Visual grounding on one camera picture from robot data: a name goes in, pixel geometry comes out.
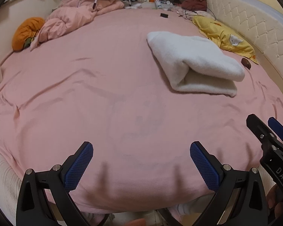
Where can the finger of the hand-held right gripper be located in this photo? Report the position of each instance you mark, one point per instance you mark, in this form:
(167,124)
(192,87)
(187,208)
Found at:
(278,128)
(258,129)

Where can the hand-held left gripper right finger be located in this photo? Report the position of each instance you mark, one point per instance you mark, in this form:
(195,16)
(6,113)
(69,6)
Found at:
(204,167)

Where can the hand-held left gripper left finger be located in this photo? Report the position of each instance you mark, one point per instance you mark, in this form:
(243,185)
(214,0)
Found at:
(79,167)

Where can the white fleece garment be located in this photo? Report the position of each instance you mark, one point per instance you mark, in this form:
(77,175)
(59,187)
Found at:
(191,56)

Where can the dark red clothes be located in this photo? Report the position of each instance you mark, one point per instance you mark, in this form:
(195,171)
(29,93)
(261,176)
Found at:
(194,4)

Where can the person's right hand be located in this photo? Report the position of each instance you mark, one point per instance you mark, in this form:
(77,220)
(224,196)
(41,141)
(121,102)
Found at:
(273,200)

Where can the small brown hair clip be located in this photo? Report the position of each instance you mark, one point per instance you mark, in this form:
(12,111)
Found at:
(246,63)

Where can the pink bed sheet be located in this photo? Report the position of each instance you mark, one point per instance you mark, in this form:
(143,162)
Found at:
(85,98)

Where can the white padded headboard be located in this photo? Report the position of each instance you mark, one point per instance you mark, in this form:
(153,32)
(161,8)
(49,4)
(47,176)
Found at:
(261,28)

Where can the yellow printed pillow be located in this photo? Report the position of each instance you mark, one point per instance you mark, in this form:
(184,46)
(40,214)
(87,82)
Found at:
(217,30)

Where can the orange pumpkin plush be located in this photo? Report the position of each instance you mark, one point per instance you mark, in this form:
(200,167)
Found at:
(23,33)

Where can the small black box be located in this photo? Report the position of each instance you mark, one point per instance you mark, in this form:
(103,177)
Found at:
(164,15)

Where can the pink duvet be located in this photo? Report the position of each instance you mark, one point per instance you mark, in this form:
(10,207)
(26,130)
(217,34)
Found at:
(68,16)

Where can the pile of small bedside things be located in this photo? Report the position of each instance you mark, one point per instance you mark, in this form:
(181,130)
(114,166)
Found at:
(164,3)

